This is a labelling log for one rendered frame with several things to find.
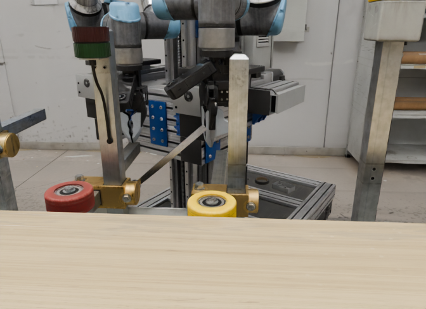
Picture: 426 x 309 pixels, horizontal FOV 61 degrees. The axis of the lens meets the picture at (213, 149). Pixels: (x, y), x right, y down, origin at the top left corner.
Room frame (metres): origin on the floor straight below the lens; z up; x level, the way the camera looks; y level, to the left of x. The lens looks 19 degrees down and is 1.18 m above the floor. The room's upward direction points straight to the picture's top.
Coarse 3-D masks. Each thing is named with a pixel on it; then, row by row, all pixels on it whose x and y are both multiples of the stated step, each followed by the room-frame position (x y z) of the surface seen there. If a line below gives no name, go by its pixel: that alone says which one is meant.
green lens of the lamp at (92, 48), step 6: (78, 48) 0.61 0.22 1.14; (84, 48) 0.61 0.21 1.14; (90, 48) 0.61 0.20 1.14; (96, 48) 0.61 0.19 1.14; (102, 48) 0.62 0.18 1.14; (108, 48) 0.63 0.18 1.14; (78, 54) 0.61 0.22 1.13; (84, 54) 0.61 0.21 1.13; (90, 54) 0.61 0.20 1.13; (96, 54) 0.61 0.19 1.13; (102, 54) 0.62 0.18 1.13; (108, 54) 0.63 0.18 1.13
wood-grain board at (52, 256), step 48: (0, 240) 0.42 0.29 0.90; (48, 240) 0.42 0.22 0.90; (96, 240) 0.42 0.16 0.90; (144, 240) 0.42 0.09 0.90; (192, 240) 0.42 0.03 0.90; (240, 240) 0.42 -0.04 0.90; (288, 240) 0.42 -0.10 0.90; (336, 240) 0.42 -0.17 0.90; (384, 240) 0.42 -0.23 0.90; (0, 288) 0.33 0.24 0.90; (48, 288) 0.33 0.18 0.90; (96, 288) 0.33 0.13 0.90; (144, 288) 0.33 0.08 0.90; (192, 288) 0.33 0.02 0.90; (240, 288) 0.33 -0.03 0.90; (288, 288) 0.33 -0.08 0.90; (336, 288) 0.33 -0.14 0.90; (384, 288) 0.33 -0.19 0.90
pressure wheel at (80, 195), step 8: (64, 184) 0.59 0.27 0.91; (72, 184) 0.59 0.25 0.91; (80, 184) 0.59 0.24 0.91; (88, 184) 0.59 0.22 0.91; (48, 192) 0.56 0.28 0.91; (56, 192) 0.56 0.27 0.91; (64, 192) 0.56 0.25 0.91; (72, 192) 0.56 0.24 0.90; (80, 192) 0.56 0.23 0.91; (88, 192) 0.56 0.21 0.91; (48, 200) 0.53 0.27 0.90; (56, 200) 0.53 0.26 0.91; (64, 200) 0.53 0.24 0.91; (72, 200) 0.53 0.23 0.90; (80, 200) 0.54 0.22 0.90; (88, 200) 0.55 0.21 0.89; (48, 208) 0.54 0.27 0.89; (56, 208) 0.53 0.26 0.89; (64, 208) 0.53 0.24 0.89; (72, 208) 0.53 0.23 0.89; (80, 208) 0.54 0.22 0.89; (88, 208) 0.55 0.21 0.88
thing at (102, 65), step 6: (78, 42) 0.61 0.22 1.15; (84, 42) 0.61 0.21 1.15; (90, 42) 0.61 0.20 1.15; (96, 42) 0.61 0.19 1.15; (102, 42) 0.62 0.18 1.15; (108, 42) 0.64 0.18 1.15; (90, 60) 0.62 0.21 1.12; (96, 60) 0.66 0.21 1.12; (102, 60) 0.66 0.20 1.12; (108, 60) 0.66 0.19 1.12; (96, 66) 0.66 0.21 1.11; (102, 66) 0.66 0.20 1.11; (108, 66) 0.66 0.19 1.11; (96, 72) 0.66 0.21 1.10; (102, 72) 0.66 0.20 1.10; (108, 72) 0.66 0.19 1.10; (96, 78) 0.63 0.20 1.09; (96, 84) 0.64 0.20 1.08; (102, 96) 0.65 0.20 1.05; (108, 126) 0.66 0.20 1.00; (108, 132) 0.66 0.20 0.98; (108, 138) 0.66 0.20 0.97
